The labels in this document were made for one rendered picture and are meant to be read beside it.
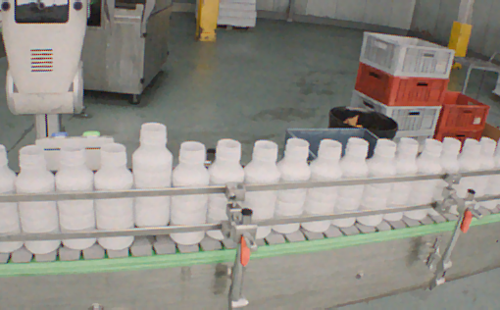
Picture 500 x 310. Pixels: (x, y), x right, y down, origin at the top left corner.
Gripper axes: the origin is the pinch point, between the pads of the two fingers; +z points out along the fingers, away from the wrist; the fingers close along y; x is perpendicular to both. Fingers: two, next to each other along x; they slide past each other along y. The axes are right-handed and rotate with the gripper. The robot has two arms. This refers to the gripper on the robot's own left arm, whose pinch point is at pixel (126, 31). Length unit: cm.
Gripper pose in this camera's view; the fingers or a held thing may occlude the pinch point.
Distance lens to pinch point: 94.5
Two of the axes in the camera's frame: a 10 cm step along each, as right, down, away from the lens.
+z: -0.2, 10.0, -0.6
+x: -3.8, 0.5, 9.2
